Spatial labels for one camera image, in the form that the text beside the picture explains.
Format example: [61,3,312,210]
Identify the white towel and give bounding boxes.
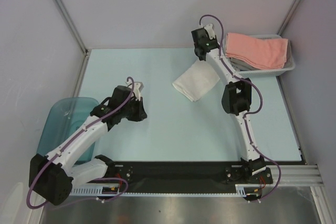
[172,60,219,102]

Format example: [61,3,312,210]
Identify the pink striped towel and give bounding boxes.
[225,31,289,69]

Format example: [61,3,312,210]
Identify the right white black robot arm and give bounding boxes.
[191,25,266,183]

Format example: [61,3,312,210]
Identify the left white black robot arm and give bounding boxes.
[26,81,147,209]

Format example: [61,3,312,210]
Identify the white perforated plastic basket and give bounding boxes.
[224,33,296,77]

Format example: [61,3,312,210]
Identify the teal plastic tray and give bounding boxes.
[30,97,99,163]

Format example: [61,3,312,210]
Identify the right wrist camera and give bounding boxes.
[203,24,216,40]

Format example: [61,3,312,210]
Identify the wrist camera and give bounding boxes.
[126,81,144,101]
[203,24,216,40]

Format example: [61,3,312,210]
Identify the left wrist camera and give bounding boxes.
[126,81,144,101]

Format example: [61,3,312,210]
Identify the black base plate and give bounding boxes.
[85,159,274,194]

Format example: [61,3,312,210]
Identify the slotted cable duct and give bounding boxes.
[70,183,261,198]

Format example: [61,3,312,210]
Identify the right aluminium corner post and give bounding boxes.
[277,0,303,36]

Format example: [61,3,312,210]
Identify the aluminium corner post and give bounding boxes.
[277,0,303,36]
[53,0,88,55]

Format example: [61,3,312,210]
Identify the left aluminium corner post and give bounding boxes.
[53,0,88,55]

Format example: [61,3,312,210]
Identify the aluminium frame rail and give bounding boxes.
[278,165,323,187]

